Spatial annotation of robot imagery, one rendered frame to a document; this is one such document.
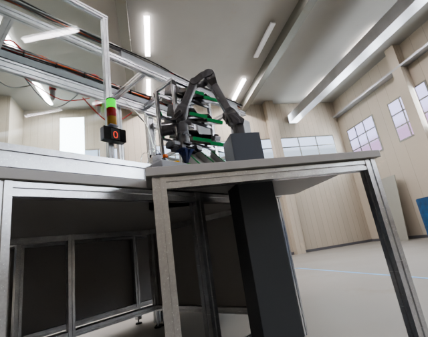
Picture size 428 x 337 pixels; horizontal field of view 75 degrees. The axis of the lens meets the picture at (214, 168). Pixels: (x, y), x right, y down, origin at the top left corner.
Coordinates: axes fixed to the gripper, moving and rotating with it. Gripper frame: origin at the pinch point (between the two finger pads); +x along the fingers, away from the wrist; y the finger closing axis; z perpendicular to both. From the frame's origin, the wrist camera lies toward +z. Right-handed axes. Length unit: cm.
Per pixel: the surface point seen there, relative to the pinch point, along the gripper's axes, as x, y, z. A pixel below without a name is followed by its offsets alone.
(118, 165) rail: 6.9, 32.4, 4.1
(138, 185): 16.8, 30.0, -4.7
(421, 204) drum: 14, -705, -23
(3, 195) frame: 22, 70, -3
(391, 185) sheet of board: -61, -898, 50
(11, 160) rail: 10, 67, 4
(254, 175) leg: 19.6, 4.6, -37.7
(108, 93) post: -45, 18, 35
